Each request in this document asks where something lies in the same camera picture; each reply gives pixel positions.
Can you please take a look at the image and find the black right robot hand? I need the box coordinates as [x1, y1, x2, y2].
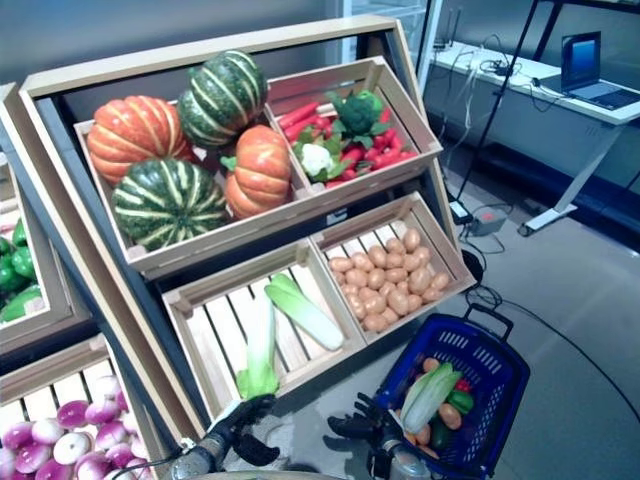
[326, 391, 406, 452]

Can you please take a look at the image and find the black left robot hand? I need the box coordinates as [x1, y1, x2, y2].
[206, 393, 281, 468]

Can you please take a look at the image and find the leek in basket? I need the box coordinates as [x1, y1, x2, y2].
[399, 362, 464, 435]

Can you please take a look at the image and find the blue plastic shopping basket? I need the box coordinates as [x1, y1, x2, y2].
[372, 312, 532, 479]

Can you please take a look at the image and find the dark green cucumber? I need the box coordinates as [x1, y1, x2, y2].
[430, 416, 452, 450]

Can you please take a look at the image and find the orange potato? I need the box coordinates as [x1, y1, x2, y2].
[437, 402, 463, 431]

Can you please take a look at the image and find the leek on left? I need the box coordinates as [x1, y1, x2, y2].
[235, 294, 282, 401]

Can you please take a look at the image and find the wooden cabbage crate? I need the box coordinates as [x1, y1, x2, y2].
[160, 238, 369, 424]

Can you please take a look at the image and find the small green bell pepper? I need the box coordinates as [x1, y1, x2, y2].
[445, 389, 476, 416]

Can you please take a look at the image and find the purple white turnip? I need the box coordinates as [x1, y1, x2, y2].
[55, 399, 91, 430]
[30, 418, 67, 447]
[51, 431, 93, 467]
[94, 420, 129, 452]
[91, 374, 122, 402]
[13, 441, 54, 474]
[1, 421, 34, 452]
[84, 399, 122, 427]

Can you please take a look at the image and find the leek on right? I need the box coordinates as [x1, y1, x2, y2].
[263, 272, 346, 352]

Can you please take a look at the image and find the wooden display stand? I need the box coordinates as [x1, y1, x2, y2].
[18, 14, 479, 441]

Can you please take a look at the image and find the wooden turnip crate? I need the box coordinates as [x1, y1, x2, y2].
[0, 334, 154, 480]

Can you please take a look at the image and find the wooden pumpkin crate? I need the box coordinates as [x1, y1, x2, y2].
[73, 102, 314, 274]

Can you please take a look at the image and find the wooden stand with peppers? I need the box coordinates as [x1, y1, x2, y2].
[0, 82, 169, 480]

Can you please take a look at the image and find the wooden potato crate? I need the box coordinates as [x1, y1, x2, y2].
[309, 190, 479, 347]

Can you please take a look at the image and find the wooden pepper crate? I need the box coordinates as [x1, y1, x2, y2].
[0, 164, 76, 344]

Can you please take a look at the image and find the large green striped pumpkin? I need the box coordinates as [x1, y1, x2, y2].
[110, 158, 232, 252]

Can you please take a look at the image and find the black power adapter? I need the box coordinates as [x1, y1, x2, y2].
[448, 199, 474, 227]

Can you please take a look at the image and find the grey box with red button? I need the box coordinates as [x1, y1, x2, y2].
[469, 206, 507, 237]

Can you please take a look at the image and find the small orange pumpkin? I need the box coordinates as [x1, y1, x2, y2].
[220, 124, 294, 221]

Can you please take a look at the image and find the red carrot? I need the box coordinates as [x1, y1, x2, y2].
[277, 101, 321, 133]
[371, 148, 419, 172]
[339, 144, 367, 171]

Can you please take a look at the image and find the white cauliflower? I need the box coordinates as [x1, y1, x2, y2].
[291, 130, 347, 182]

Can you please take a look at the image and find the large orange pumpkin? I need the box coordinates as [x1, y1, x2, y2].
[86, 94, 195, 187]

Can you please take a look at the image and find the green broccoli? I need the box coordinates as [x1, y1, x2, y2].
[325, 89, 389, 140]

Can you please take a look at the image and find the wooden carrot crate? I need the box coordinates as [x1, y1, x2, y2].
[263, 55, 444, 201]

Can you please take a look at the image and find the dark green striped pumpkin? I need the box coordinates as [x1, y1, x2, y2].
[176, 49, 269, 150]

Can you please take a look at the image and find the black tripod pole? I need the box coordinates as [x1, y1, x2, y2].
[456, 0, 540, 202]

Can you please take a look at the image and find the white desk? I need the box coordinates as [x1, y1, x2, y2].
[428, 41, 640, 237]

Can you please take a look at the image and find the open laptop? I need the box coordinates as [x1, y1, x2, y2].
[541, 30, 640, 112]

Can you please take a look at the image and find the black basket handle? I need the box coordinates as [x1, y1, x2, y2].
[463, 302, 516, 346]

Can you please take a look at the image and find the black floor cable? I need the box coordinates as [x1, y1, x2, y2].
[464, 285, 640, 426]

